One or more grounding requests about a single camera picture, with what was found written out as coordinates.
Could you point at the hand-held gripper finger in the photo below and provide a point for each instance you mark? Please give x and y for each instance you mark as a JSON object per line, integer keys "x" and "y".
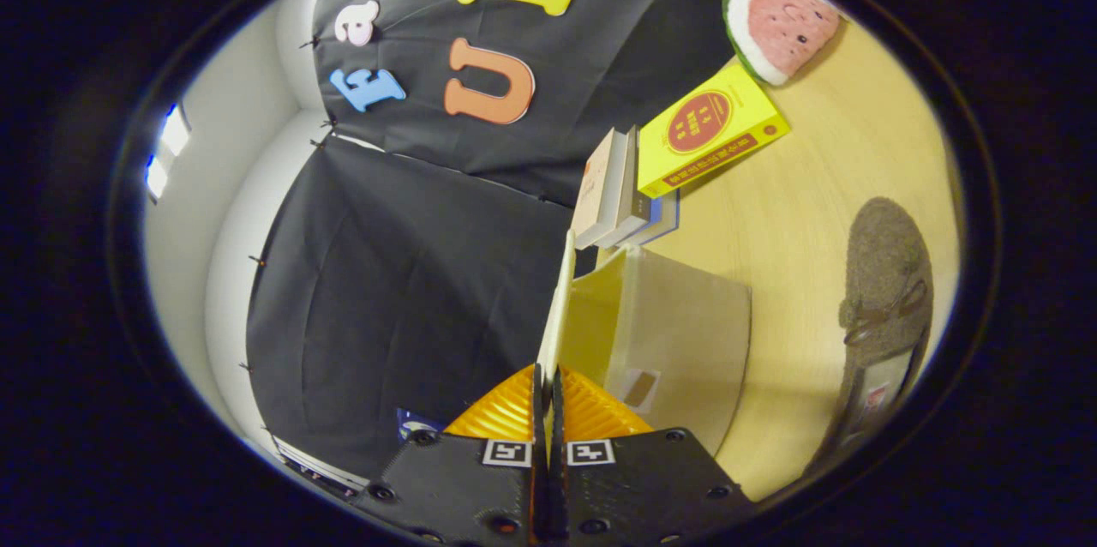
{"x": 559, "y": 495}
{"x": 539, "y": 487}

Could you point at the beige fabric storage box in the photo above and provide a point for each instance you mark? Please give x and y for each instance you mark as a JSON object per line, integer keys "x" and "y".
{"x": 677, "y": 324}

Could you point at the brown fuzzy shoe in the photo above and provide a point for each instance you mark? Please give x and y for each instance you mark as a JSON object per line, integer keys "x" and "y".
{"x": 887, "y": 273}

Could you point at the blue and white object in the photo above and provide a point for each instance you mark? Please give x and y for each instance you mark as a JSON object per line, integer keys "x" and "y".
{"x": 418, "y": 424}

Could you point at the white striped object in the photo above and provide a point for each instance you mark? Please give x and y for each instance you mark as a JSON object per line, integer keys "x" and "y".
{"x": 317, "y": 465}

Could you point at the black backdrop cloth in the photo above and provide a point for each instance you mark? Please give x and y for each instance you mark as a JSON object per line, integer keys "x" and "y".
{"x": 386, "y": 290}

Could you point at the beige cover book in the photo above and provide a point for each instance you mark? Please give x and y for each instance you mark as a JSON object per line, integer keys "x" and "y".
{"x": 591, "y": 195}

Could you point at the blue book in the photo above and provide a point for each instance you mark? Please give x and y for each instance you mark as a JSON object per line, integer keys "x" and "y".
{"x": 667, "y": 217}

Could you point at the yellow book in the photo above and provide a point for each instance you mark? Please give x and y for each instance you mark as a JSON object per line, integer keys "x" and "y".
{"x": 711, "y": 131}

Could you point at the large ceiling light panel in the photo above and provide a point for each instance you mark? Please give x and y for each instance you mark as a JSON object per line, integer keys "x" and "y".
{"x": 176, "y": 131}

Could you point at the watermelon slice plush toy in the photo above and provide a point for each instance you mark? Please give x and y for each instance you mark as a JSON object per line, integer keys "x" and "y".
{"x": 788, "y": 24}

